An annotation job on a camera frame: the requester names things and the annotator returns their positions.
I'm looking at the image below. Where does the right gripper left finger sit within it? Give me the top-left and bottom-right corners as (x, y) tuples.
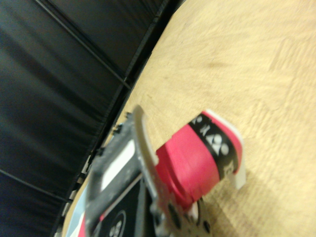
(85, 106), (171, 237)

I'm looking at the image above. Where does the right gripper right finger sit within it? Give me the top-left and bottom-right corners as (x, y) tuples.
(170, 197), (211, 237)

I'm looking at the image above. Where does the white scoop with red handle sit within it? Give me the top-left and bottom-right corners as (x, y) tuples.
(73, 109), (247, 237)

